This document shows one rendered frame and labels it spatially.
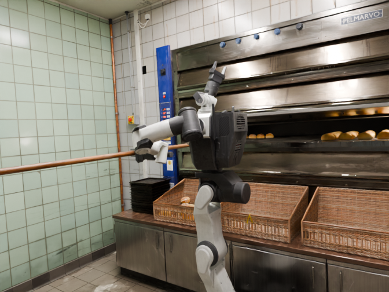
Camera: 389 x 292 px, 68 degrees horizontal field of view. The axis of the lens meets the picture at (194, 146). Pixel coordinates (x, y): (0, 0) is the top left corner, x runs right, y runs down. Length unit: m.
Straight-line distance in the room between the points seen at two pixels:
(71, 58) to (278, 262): 2.58
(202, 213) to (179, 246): 0.77
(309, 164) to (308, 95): 0.51
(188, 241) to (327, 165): 1.16
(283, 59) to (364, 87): 0.60
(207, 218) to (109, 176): 1.92
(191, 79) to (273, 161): 1.08
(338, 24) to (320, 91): 0.47
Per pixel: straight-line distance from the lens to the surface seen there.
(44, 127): 2.98
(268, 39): 2.51
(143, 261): 2.70
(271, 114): 2.25
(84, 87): 3.25
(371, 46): 2.33
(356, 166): 2.29
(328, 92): 2.31
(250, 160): 2.50
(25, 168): 1.52
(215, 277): 1.78
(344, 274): 1.93
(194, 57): 2.82
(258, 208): 2.45
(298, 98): 2.34
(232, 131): 1.47
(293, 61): 2.40
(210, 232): 1.68
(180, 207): 2.33
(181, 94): 2.85
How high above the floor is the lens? 1.31
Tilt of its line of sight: 3 degrees down
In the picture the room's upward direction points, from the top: 3 degrees counter-clockwise
